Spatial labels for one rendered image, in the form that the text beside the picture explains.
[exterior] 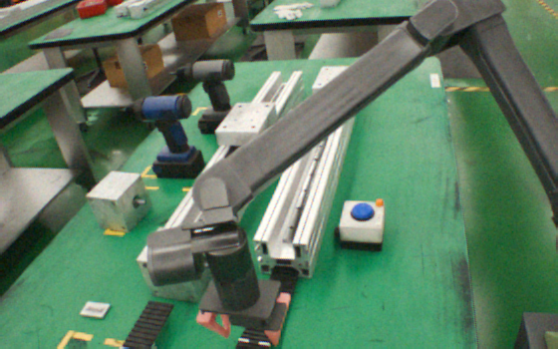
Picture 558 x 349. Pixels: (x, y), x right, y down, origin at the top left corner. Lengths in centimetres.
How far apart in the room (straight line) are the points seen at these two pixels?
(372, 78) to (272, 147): 16
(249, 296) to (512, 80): 46
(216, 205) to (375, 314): 36
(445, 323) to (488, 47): 43
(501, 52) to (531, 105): 8
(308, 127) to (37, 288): 69
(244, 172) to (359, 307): 35
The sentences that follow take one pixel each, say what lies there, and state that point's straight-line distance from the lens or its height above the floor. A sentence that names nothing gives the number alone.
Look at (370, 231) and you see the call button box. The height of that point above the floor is 83.
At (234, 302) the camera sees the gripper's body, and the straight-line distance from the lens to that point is 60.
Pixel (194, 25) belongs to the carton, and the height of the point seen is 36.
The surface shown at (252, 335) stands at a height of 81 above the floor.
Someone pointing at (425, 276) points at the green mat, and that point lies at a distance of 84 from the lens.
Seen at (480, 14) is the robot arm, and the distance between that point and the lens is 68.
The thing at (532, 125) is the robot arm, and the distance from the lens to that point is 67.
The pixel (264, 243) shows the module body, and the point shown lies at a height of 84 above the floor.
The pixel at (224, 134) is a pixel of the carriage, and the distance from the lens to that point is 110.
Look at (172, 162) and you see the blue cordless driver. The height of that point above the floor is 83.
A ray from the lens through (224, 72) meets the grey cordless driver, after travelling 127.
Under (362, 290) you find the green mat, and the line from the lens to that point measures 81.
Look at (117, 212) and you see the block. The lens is 104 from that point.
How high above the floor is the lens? 139
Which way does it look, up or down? 32 degrees down
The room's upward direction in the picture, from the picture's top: 9 degrees counter-clockwise
